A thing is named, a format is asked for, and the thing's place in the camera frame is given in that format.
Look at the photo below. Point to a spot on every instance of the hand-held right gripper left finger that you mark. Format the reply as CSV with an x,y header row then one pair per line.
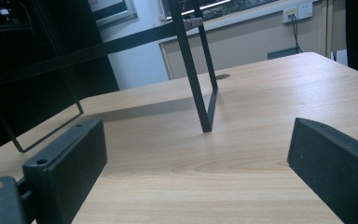
x,y
65,168

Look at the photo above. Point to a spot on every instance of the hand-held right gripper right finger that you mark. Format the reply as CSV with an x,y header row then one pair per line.
x,y
335,174

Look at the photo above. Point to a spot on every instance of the framed picture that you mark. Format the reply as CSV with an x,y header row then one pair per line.
x,y
113,11

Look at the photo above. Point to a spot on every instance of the black metal frame rack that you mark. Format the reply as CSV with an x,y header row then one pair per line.
x,y
189,65

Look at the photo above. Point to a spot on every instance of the white wall socket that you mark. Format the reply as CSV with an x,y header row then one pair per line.
x,y
290,14

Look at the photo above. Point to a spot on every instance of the white wall power outlet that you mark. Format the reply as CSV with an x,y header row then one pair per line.
x,y
305,10

